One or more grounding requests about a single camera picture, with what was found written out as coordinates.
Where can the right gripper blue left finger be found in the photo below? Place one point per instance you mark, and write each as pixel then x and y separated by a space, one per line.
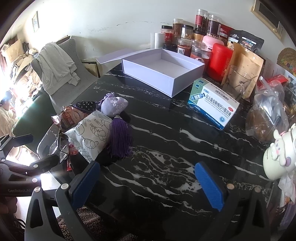
pixel 82 185

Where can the blue white medicine box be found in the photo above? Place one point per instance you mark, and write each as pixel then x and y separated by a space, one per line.
pixel 212 102

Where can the orange jar black lid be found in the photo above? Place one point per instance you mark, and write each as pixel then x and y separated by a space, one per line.
pixel 198 35

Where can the clear plastic bag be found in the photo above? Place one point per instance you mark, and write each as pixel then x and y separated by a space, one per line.
pixel 267 113

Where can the black polka dot scrunchie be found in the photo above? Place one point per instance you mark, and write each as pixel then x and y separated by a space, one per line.
pixel 86 106

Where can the brown red snack packet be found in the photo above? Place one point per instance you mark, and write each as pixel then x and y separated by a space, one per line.
pixel 68 118

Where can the red white packet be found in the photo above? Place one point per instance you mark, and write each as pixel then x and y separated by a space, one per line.
pixel 72 152

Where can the purple sachet pouch with tassel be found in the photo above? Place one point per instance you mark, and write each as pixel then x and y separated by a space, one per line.
pixel 120 139

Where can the grey chair with cushion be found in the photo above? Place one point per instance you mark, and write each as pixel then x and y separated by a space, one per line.
pixel 68 93

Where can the light grey garment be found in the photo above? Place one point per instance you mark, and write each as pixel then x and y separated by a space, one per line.
pixel 57 68

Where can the white bread snack packet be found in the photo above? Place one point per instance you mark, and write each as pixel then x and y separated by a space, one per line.
pixel 91 135

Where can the jar of seeds black lid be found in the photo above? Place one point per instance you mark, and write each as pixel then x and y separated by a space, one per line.
pixel 187 31

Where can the red foil bag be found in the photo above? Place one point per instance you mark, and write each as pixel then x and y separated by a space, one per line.
pixel 224 33

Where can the black lid dark jar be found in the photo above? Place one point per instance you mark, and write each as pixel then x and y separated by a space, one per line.
pixel 170 46

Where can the white paper roll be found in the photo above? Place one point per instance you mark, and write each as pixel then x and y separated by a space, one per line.
pixel 157 40

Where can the black oatmeal bag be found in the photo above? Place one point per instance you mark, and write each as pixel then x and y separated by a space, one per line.
pixel 245 39

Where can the tall jar dark brown label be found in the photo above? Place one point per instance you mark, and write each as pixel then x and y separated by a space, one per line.
pixel 214 26

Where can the brown kraft paper bag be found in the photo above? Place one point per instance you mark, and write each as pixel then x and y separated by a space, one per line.
pixel 248 61

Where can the gold picture frame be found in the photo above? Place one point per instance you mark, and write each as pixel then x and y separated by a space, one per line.
pixel 268 18

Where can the clear jar orange label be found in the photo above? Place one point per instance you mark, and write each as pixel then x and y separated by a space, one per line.
pixel 200 52

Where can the red plastic canister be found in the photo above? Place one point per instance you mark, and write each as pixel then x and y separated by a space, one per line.
pixel 219 61

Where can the tall jar red label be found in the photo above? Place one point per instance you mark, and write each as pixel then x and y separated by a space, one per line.
pixel 201 20

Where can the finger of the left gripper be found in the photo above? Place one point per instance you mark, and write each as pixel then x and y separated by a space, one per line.
pixel 7 143
pixel 36 168

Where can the pink plastic jar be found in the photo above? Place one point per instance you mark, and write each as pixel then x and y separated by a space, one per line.
pixel 210 41

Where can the white gift box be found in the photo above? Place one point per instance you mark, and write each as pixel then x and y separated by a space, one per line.
pixel 164 70

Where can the clear glass mug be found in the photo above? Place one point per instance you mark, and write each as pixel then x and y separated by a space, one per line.
pixel 236 83

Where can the person in cream sweater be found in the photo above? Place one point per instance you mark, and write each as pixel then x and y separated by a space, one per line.
pixel 8 115

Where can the jar with red powder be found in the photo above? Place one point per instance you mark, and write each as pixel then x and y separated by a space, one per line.
pixel 184 47

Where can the red label sauce jar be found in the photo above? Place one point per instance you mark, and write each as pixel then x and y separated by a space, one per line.
pixel 168 31

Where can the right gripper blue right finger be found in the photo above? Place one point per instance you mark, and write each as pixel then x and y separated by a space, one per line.
pixel 212 186

